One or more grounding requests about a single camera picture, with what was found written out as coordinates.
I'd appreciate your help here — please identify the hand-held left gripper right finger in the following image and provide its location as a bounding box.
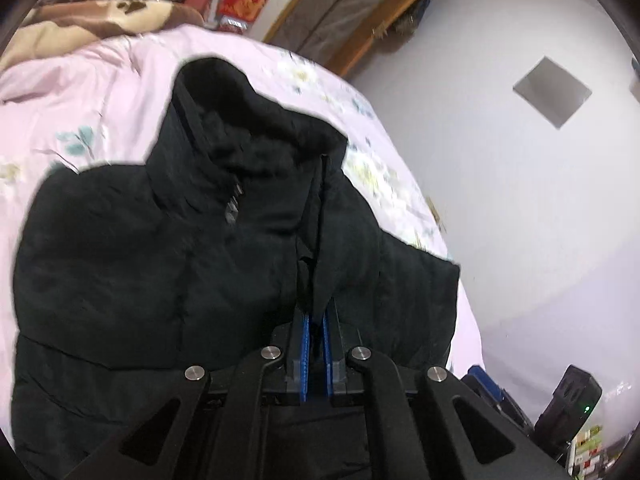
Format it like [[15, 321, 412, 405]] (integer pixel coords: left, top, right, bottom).
[[320, 300, 571, 480]]

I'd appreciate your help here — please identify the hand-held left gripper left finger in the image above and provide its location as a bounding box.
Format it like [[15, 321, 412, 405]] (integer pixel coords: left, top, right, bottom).
[[75, 305, 313, 480]]

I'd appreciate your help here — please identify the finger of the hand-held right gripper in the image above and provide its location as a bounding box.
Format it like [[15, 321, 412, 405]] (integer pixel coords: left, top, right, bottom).
[[461, 365, 535, 437]]

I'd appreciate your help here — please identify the black puffer jacket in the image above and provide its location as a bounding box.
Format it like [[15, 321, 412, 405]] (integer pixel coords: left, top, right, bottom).
[[11, 57, 461, 480]]

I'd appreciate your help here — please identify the colourful printed packet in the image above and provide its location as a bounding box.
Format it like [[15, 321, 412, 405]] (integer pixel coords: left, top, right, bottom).
[[570, 425, 609, 477]]

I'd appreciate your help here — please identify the grey square patch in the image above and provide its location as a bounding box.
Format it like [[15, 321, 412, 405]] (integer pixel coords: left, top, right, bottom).
[[512, 56, 594, 131]]

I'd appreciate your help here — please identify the pink floral bedsheet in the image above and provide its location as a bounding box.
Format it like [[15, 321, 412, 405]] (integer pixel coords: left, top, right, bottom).
[[0, 24, 485, 378]]

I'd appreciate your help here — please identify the wooden framed panel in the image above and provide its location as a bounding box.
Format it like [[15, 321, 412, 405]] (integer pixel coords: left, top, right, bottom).
[[262, 0, 456, 79]]

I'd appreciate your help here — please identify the red box with gold print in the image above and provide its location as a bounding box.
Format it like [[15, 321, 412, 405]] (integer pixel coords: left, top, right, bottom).
[[216, 0, 269, 32]]

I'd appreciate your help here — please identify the brown and beige blanket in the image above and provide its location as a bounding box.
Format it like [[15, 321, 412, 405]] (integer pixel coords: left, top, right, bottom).
[[0, 0, 206, 72]]

